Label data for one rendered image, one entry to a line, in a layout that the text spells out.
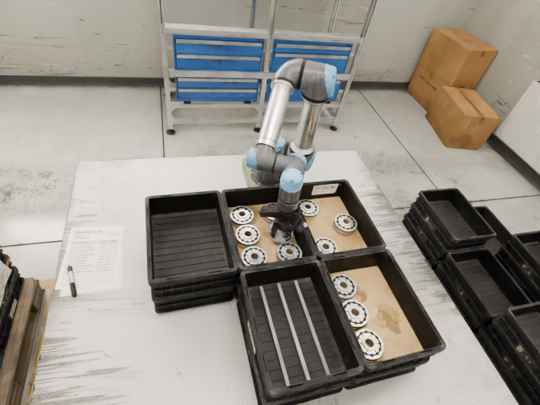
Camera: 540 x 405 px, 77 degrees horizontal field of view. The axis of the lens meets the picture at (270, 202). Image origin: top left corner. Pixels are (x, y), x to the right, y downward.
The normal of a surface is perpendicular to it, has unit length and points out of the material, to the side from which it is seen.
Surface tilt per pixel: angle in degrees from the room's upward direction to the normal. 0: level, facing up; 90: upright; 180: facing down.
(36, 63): 90
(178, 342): 0
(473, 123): 89
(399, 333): 0
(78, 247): 0
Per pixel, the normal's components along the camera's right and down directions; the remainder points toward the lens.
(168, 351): 0.14, -0.68
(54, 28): 0.24, 0.72
